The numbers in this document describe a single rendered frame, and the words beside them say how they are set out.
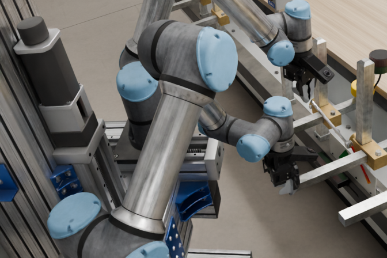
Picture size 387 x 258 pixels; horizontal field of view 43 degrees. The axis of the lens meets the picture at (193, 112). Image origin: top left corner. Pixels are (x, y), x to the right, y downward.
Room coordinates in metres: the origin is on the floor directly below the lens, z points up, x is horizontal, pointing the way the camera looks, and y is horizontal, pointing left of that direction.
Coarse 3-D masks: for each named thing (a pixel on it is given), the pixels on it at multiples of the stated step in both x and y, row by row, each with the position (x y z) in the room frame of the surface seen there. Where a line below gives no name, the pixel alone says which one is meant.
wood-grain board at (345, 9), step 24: (264, 0) 2.23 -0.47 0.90; (312, 0) 2.11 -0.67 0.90; (336, 0) 2.05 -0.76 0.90; (360, 0) 2.00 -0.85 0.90; (384, 0) 1.95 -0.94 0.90; (312, 24) 1.89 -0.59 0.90; (336, 24) 1.84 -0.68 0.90; (360, 24) 1.80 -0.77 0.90; (384, 24) 1.75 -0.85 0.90; (336, 48) 1.66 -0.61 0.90; (360, 48) 1.62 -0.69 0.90; (384, 48) 1.58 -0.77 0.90; (384, 96) 1.33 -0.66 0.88
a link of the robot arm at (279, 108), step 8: (280, 96) 1.07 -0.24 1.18; (264, 104) 1.05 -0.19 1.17; (272, 104) 1.04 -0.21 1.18; (280, 104) 1.03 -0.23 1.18; (288, 104) 1.03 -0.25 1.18; (264, 112) 1.04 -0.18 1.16; (272, 112) 1.01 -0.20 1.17; (280, 112) 1.01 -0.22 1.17; (288, 112) 1.01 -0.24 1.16; (280, 120) 1.00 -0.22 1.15; (288, 120) 1.01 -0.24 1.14; (288, 128) 1.01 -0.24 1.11; (288, 136) 1.01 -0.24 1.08
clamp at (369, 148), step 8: (352, 136) 1.18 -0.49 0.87; (360, 144) 1.13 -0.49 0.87; (368, 144) 1.12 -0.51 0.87; (376, 144) 1.12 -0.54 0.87; (368, 152) 1.09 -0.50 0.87; (384, 152) 1.07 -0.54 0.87; (368, 160) 1.08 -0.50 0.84; (376, 160) 1.06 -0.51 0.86; (384, 160) 1.06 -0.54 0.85; (376, 168) 1.06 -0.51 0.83
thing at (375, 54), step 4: (372, 52) 1.17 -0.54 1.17; (376, 52) 1.17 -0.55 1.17; (380, 52) 1.16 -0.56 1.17; (384, 52) 1.16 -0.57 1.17; (372, 56) 1.15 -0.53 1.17; (376, 56) 1.15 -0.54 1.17; (380, 56) 1.15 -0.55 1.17; (384, 56) 1.14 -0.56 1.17; (380, 76) 1.16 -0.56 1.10; (376, 84) 1.16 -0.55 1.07
